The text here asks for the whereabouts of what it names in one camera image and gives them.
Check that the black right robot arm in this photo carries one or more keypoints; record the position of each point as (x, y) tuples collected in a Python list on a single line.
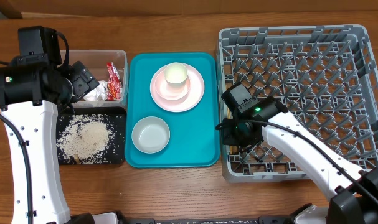
[(351, 191)]

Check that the small pink plate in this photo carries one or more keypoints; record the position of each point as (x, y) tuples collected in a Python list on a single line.
[(171, 92)]

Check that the black tray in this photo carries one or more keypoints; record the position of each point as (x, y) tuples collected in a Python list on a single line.
[(120, 155)]

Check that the white rice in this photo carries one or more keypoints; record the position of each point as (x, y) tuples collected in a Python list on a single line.
[(84, 138)]

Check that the grey bowl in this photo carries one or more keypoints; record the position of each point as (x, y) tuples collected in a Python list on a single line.
[(150, 135)]

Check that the teal plastic tray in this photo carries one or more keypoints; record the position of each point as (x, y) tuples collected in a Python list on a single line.
[(194, 142)]

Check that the red snack wrapper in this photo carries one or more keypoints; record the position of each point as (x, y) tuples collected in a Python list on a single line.
[(114, 86)]

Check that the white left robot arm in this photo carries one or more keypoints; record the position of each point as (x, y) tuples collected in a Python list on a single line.
[(30, 92)]

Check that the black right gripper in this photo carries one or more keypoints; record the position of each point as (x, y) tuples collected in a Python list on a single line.
[(225, 126)]

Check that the white cup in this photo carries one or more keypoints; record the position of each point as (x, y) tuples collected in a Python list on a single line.
[(175, 74)]

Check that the grey dishwasher rack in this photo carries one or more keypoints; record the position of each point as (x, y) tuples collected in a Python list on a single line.
[(325, 75)]

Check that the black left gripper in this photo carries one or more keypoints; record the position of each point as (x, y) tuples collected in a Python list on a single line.
[(83, 79)]

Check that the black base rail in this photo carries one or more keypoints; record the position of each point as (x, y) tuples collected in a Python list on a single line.
[(264, 219)]

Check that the white tissue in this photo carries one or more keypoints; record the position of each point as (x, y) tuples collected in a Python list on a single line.
[(99, 93)]

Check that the clear plastic bin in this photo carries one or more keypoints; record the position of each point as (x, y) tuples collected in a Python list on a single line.
[(95, 61)]

